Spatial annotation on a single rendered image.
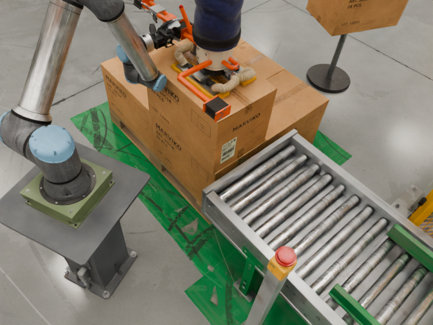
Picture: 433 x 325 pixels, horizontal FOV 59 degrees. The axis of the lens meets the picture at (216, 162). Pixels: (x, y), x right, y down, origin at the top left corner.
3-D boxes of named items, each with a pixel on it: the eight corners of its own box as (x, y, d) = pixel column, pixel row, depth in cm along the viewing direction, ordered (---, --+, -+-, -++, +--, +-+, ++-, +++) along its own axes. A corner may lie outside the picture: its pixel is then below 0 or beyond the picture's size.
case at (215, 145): (264, 141, 223) (278, 88, 192) (212, 175, 205) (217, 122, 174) (200, 86, 250) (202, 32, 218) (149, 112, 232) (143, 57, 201)
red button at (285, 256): (298, 261, 128) (301, 256, 125) (284, 274, 125) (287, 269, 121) (283, 246, 131) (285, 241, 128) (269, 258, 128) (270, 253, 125)
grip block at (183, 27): (194, 34, 199) (195, 24, 195) (180, 40, 195) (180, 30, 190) (185, 27, 203) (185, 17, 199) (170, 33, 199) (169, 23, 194)
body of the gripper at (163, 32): (175, 44, 194) (156, 53, 189) (165, 37, 198) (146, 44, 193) (175, 31, 188) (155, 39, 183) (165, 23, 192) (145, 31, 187)
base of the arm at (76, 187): (69, 208, 153) (63, 194, 146) (34, 188, 158) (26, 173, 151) (100, 176, 164) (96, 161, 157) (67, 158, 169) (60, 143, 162)
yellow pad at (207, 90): (229, 95, 187) (230, 86, 183) (214, 103, 182) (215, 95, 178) (185, 60, 201) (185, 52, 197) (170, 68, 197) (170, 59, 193)
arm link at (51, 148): (60, 189, 147) (47, 159, 134) (30, 169, 153) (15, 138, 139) (89, 164, 156) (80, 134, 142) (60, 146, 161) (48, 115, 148)
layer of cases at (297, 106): (313, 140, 281) (329, 99, 250) (211, 213, 237) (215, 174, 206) (209, 59, 334) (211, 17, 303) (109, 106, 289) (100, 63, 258)
